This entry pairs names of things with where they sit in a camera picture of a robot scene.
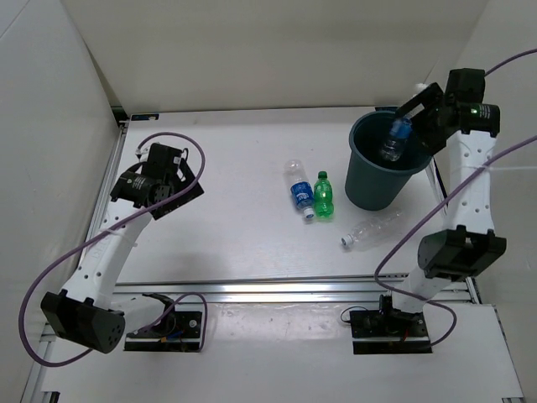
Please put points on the clear unlabeled plastic bottle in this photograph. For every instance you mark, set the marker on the clear unlabeled plastic bottle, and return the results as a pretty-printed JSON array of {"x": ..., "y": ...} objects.
[{"x": 373, "y": 231}]

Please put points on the aluminium front rail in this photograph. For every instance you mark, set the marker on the aluminium front rail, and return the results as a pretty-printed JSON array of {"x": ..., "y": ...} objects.
[{"x": 360, "y": 288}]

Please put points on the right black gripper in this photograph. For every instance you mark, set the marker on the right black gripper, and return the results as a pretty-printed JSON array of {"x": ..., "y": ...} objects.
[{"x": 430, "y": 143}]

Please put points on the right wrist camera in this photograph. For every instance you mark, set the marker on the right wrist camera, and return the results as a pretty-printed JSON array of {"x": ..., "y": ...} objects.
[{"x": 465, "y": 85}]

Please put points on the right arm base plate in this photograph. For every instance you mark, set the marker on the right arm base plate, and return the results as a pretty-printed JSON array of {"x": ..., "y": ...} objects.
[{"x": 386, "y": 330}]

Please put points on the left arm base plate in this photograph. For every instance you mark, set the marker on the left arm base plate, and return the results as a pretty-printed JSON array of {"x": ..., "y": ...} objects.
[{"x": 174, "y": 331}]

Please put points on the dark teal plastic bin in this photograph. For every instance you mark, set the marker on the dark teal plastic bin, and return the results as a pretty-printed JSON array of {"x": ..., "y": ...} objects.
[{"x": 372, "y": 182}]

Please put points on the green plastic bottle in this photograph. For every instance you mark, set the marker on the green plastic bottle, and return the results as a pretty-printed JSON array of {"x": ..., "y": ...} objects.
[{"x": 323, "y": 197}]

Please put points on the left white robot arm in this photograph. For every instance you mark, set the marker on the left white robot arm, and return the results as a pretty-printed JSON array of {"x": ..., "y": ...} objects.
[{"x": 82, "y": 311}]

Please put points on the clear bottle blue label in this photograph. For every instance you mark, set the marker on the clear bottle blue label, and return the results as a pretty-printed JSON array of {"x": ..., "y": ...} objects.
[
  {"x": 394, "y": 145},
  {"x": 300, "y": 189}
]

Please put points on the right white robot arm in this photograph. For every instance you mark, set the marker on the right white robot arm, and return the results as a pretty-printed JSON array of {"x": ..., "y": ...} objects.
[{"x": 456, "y": 119}]

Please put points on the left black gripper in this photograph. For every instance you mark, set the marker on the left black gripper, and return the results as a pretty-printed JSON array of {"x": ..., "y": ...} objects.
[{"x": 179, "y": 201}]

